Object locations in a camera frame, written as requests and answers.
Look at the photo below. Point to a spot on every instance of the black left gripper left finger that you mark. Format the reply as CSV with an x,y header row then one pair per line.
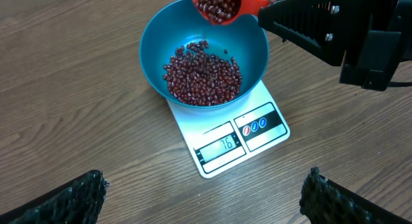
x,y
77,201

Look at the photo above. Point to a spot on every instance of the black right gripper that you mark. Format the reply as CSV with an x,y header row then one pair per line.
x,y
374,35

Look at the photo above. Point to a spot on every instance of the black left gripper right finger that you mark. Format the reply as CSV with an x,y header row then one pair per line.
x,y
324,201

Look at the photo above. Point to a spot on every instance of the orange plastic measuring scoop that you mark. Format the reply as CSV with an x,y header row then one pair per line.
x,y
251,7

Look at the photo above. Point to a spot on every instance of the red beans in scoop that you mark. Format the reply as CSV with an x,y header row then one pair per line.
x,y
218,11

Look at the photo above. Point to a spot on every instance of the white digital kitchen scale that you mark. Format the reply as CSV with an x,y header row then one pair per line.
x,y
221,138

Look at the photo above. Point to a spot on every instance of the blue bowl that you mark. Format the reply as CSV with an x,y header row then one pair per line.
x,y
179,23

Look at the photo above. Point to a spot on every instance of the red beans in bowl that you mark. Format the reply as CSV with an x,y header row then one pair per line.
x,y
197,78

